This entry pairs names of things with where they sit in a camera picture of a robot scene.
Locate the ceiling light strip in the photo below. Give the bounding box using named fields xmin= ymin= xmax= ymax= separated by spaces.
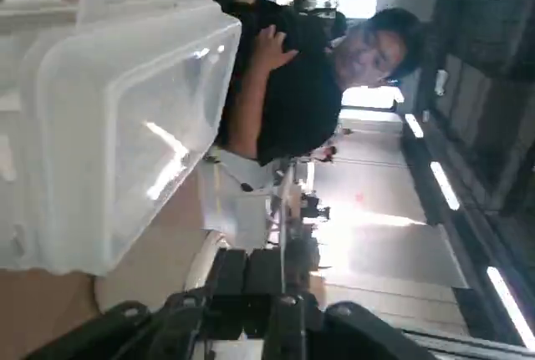
xmin=486 ymin=265 xmax=535 ymax=349
xmin=404 ymin=112 xmax=426 ymax=139
xmin=429 ymin=160 xmax=461 ymax=211

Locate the person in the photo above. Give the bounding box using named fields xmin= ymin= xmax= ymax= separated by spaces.
xmin=211 ymin=0 xmax=425 ymax=169

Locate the translucent plastic container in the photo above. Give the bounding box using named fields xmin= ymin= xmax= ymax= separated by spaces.
xmin=0 ymin=4 xmax=80 ymax=273

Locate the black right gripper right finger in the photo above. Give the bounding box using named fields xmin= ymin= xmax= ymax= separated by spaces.
xmin=247 ymin=249 xmax=436 ymax=360

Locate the translucent container lid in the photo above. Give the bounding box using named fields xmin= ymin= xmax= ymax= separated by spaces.
xmin=18 ymin=3 xmax=243 ymax=277

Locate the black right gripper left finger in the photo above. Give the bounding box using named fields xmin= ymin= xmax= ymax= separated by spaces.
xmin=24 ymin=249 xmax=248 ymax=360

